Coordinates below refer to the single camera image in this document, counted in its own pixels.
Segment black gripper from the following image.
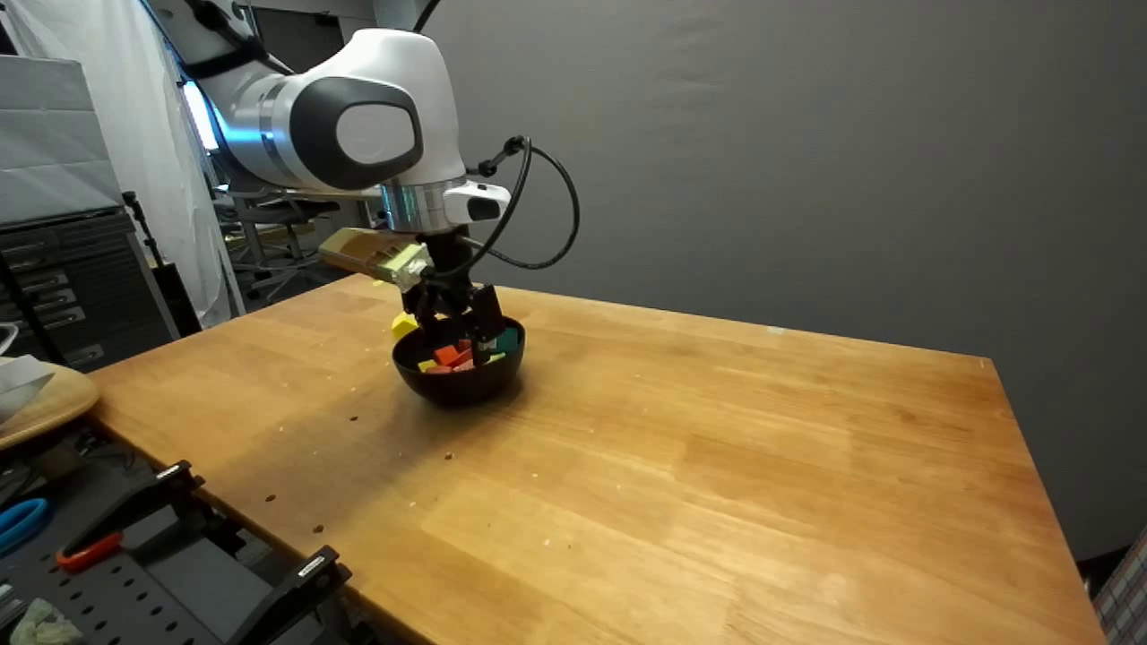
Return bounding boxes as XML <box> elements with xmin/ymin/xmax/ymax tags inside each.
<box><xmin>409</xmin><ymin>229</ymin><xmax>507</xmax><ymax>345</ymax></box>

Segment black bowl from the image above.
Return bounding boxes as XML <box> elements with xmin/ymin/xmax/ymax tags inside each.
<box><xmin>391</xmin><ymin>311</ymin><xmax>530</xmax><ymax>407</ymax></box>

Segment blue lit screen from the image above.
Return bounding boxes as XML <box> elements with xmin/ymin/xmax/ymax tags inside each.
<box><xmin>176</xmin><ymin>75</ymin><xmax>228</xmax><ymax>156</ymax></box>

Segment grey fabric backdrop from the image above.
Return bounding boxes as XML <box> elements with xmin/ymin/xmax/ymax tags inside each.
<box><xmin>415</xmin><ymin>0</ymin><xmax>1147</xmax><ymax>566</ymax></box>

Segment white hanging sheet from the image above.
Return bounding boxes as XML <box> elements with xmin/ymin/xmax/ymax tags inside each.
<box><xmin>0</xmin><ymin>0</ymin><xmax>244</xmax><ymax>334</ymax></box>

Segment black equipment cabinet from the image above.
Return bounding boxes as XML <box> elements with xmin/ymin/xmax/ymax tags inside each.
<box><xmin>0</xmin><ymin>208</ymin><xmax>182</xmax><ymax>369</ymax></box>

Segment black pegboard bench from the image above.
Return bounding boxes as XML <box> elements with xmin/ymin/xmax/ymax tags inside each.
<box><xmin>0</xmin><ymin>423</ymin><xmax>363</xmax><ymax>645</ymax></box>

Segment round wooden board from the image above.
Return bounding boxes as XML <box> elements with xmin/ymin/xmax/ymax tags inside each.
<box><xmin>0</xmin><ymin>357</ymin><xmax>103</xmax><ymax>455</ymax></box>

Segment pale grey panel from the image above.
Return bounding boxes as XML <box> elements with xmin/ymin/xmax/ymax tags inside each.
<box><xmin>0</xmin><ymin>51</ymin><xmax>135</xmax><ymax>224</ymax></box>

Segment white crumpled cloth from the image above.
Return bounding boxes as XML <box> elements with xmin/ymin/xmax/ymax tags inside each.
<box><xmin>0</xmin><ymin>350</ymin><xmax>60</xmax><ymax>423</ymax></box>

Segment small pale crumpled wad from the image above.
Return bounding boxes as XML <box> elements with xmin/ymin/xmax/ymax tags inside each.
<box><xmin>0</xmin><ymin>592</ymin><xmax>86</xmax><ymax>645</ymax></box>

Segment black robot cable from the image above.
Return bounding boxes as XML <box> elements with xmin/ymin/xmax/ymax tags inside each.
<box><xmin>469</xmin><ymin>136</ymin><xmax>586</xmax><ymax>272</ymax></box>

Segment dark metal frame rack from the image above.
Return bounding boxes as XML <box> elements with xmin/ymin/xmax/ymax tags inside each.
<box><xmin>213</xmin><ymin>181</ymin><xmax>399</xmax><ymax>307</ymax></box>

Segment blue handled scissors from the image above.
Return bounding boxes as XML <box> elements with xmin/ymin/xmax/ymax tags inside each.
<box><xmin>0</xmin><ymin>494</ymin><xmax>55</xmax><ymax>558</ymax></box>

